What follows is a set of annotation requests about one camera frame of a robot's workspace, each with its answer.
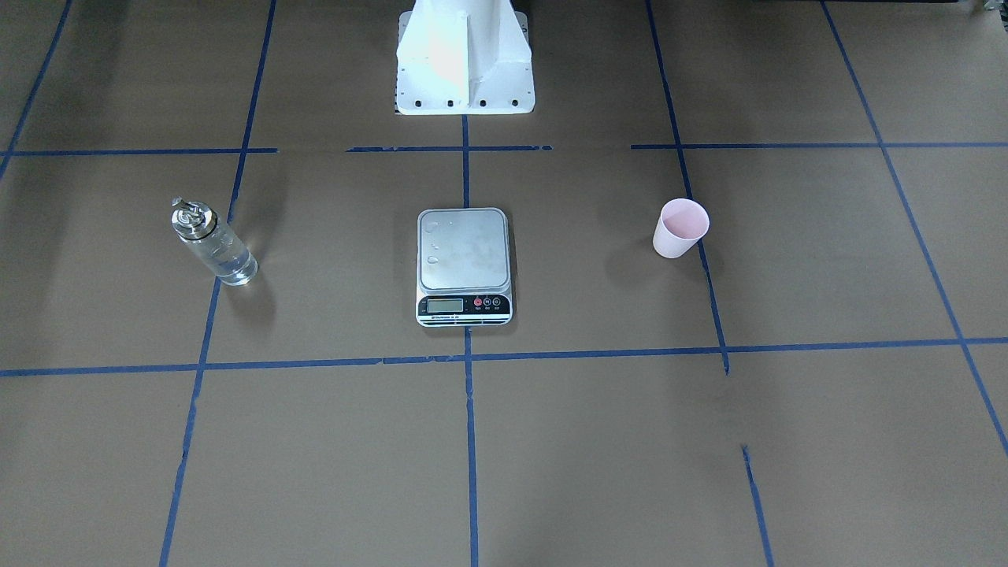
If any glass sauce bottle metal spout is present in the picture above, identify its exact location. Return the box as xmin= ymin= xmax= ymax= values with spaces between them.
xmin=170 ymin=197 xmax=259 ymax=286

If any digital kitchen scale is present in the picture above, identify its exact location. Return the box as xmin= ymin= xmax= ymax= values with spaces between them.
xmin=415 ymin=207 xmax=515 ymax=328

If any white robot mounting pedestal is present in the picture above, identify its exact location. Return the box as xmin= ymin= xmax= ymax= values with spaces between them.
xmin=394 ymin=1 xmax=536 ymax=116

